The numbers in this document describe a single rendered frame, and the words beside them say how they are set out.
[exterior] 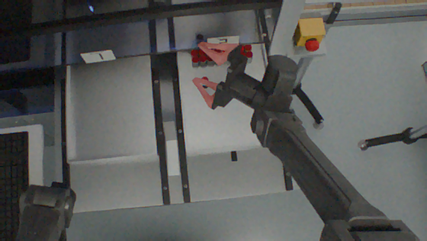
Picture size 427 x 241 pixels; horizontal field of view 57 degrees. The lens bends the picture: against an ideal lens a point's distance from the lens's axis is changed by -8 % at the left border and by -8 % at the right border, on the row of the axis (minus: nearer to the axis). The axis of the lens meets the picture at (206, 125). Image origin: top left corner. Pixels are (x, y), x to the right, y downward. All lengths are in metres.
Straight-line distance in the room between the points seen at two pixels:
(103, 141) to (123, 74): 0.21
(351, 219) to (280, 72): 0.36
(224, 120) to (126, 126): 0.28
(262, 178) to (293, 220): 0.92
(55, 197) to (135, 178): 0.50
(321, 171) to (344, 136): 1.61
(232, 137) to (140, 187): 0.29
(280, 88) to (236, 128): 0.44
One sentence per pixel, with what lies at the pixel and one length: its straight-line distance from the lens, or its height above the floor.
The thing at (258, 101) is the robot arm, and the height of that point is 1.26.
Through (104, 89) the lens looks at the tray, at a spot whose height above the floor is 0.88.
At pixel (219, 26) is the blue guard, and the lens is 1.06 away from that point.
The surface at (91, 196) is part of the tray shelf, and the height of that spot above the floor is 0.88.
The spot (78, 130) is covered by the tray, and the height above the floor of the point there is 0.88.
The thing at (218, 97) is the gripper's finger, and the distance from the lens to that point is 0.88.
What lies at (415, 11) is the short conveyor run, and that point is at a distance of 1.48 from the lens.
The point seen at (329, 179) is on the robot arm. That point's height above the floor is 1.49.
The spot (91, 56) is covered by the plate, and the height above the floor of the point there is 1.03.
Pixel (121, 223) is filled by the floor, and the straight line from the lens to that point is 2.09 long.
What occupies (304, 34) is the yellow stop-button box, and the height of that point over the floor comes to 1.03.
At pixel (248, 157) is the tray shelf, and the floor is 0.88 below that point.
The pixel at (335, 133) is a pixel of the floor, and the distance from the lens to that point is 2.20.
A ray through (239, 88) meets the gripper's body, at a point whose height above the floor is 1.25.
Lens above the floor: 2.05
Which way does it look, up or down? 75 degrees down
